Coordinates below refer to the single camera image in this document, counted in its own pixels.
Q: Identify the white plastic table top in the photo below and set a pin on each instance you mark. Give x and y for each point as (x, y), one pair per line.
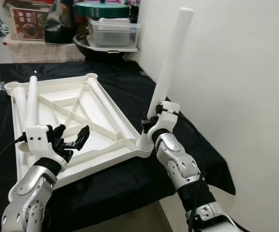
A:
(95, 137)

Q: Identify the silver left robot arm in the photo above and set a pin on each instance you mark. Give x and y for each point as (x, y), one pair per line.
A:
(28, 193)

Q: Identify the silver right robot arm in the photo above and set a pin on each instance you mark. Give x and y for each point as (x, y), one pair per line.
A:
(175, 162)

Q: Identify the black tablecloth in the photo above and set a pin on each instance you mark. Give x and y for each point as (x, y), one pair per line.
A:
(120, 193)

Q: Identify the beige cloth covered shelf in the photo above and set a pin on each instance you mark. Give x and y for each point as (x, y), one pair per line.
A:
(42, 50)

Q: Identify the black wok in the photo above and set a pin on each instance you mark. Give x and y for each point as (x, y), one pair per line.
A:
(83, 49)

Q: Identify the clear plastic container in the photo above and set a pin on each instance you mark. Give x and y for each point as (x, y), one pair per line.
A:
(115, 34)

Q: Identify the black bag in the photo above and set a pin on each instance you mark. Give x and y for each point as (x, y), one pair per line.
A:
(61, 21)

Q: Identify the red printed carton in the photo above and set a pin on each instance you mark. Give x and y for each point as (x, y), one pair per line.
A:
(30, 24)

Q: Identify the green round pot lid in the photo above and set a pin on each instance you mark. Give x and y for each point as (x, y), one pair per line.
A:
(100, 10)

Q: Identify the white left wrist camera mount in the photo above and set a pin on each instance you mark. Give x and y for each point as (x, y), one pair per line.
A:
(37, 137)

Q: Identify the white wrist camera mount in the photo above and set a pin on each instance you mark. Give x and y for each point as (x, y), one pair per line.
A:
(37, 137)
(170, 110)

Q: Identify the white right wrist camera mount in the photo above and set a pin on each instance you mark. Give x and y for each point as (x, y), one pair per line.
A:
(170, 110)

